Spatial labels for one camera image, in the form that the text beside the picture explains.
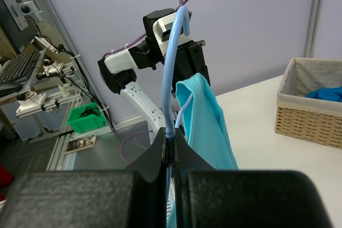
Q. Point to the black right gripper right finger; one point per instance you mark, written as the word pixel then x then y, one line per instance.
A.
pixel 206 197

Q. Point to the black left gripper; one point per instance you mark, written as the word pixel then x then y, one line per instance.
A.
pixel 189 61

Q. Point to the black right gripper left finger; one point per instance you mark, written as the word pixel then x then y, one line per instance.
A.
pixel 135 196

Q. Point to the light blue t shirt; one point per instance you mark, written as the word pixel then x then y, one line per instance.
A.
pixel 201 139

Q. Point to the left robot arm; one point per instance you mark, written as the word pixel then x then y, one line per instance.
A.
pixel 117 71

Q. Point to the green plastic bin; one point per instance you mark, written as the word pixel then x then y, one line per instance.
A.
pixel 85 118

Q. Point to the wicker basket with liner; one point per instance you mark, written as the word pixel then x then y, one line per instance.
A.
pixel 318 121

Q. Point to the dark blue cloth in basket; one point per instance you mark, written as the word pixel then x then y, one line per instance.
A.
pixel 329 94

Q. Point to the black keyboard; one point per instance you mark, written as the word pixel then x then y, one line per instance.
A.
pixel 19 68

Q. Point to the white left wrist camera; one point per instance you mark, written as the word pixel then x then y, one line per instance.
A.
pixel 161 29

